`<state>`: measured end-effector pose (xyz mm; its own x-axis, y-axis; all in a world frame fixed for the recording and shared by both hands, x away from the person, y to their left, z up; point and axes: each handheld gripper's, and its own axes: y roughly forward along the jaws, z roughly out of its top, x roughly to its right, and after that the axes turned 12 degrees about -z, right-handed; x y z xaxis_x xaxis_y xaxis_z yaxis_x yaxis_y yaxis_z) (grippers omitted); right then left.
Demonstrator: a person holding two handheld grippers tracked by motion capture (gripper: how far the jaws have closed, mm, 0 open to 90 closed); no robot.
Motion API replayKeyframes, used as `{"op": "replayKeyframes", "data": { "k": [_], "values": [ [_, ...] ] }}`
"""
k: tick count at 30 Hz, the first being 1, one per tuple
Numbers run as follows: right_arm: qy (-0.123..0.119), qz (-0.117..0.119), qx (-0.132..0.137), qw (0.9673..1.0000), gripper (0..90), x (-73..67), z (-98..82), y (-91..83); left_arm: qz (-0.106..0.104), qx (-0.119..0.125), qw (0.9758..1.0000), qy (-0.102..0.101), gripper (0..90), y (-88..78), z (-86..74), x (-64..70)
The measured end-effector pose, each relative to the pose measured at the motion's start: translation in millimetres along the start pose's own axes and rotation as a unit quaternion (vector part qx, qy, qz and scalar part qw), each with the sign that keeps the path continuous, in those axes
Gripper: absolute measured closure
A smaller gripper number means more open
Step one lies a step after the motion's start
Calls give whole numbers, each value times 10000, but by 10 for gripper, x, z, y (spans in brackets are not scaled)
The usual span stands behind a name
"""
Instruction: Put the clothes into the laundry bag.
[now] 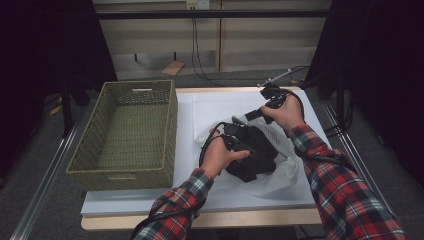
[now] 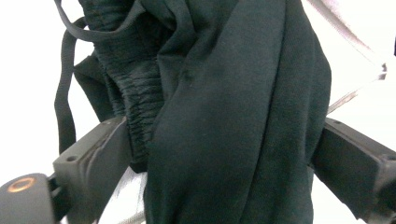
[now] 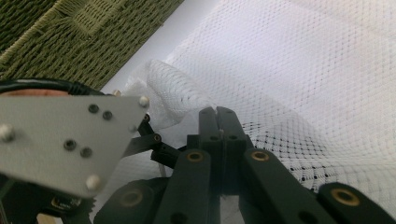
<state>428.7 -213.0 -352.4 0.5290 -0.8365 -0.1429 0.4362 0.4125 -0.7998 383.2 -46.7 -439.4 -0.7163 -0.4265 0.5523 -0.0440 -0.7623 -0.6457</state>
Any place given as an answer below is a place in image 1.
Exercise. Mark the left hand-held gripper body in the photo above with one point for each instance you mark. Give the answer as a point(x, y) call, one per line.
point(236, 133)

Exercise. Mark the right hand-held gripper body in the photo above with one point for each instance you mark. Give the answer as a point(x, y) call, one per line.
point(273, 95)

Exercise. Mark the dark cloth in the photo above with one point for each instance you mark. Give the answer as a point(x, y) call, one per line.
point(256, 163)

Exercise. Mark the white mesh laundry bag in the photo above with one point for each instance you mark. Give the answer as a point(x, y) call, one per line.
point(283, 176)

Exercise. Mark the green woven basket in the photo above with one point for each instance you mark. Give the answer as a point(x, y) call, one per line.
point(133, 133)

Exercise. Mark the person's right hand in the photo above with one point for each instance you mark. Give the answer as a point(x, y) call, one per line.
point(286, 115)

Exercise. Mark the person's left hand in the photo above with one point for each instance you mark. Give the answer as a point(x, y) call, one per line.
point(216, 156)

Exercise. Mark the black metal stand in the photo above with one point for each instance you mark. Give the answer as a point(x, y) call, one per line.
point(340, 100)
point(66, 113)

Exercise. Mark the white board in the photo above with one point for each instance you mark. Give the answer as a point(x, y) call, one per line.
point(186, 186)

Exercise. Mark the wooden table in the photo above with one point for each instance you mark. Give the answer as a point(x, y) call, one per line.
point(233, 221)

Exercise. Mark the cardboard piece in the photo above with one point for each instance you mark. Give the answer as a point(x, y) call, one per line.
point(173, 68)

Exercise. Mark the black curtain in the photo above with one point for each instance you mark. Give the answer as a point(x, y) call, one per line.
point(43, 50)
point(383, 66)

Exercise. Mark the metal floor rail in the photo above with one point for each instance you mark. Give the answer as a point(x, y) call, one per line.
point(40, 193)
point(363, 166)

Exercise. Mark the wall power socket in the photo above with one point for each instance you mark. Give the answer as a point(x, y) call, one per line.
point(198, 4)

